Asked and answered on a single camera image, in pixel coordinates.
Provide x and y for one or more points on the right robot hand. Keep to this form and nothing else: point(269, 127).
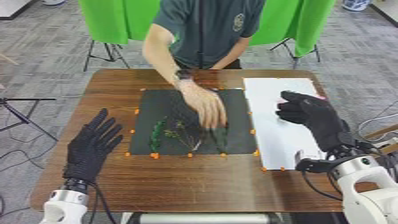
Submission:
point(317, 116)

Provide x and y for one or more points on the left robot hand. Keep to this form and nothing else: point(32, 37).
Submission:
point(89, 150)

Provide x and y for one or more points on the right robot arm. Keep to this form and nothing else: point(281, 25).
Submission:
point(366, 186)

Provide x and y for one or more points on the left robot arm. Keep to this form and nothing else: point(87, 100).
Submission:
point(64, 203)

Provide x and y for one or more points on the dark mat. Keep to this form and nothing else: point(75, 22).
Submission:
point(160, 103)

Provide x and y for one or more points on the person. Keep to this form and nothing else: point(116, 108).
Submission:
point(201, 30)

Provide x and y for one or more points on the white sheet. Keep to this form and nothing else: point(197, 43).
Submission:
point(277, 140)

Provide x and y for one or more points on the black tripod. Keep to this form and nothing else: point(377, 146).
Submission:
point(20, 116)

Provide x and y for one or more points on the thin green sprig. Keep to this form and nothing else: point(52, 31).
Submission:
point(185, 136)

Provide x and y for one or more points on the black cloth stand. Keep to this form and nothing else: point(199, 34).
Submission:
point(110, 53)
point(293, 51)

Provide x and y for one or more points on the pale grey bar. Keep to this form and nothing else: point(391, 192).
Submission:
point(201, 218)

